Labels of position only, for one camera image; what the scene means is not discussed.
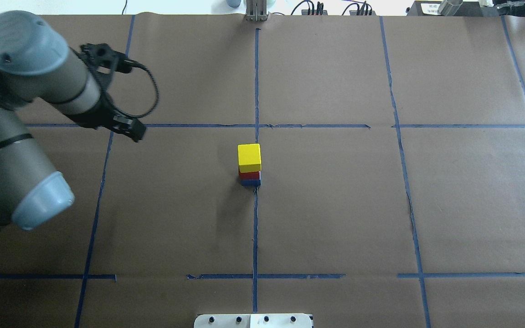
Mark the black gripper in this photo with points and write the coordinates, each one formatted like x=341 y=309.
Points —
x=93 y=117

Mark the yellow wooden block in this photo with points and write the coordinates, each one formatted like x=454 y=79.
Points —
x=249 y=158

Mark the blue wooden block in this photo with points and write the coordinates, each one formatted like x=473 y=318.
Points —
x=251 y=183

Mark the red wooden block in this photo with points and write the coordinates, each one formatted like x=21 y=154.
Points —
x=256 y=175

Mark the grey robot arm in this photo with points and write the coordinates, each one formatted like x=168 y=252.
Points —
x=36 y=62

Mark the black power strip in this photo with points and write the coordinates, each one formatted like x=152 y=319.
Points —
x=312 y=8
x=363 y=8

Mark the aluminium frame post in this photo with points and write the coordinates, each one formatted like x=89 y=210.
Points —
x=256 y=10

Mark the white pedestal column base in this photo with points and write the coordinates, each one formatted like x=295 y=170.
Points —
x=255 y=320

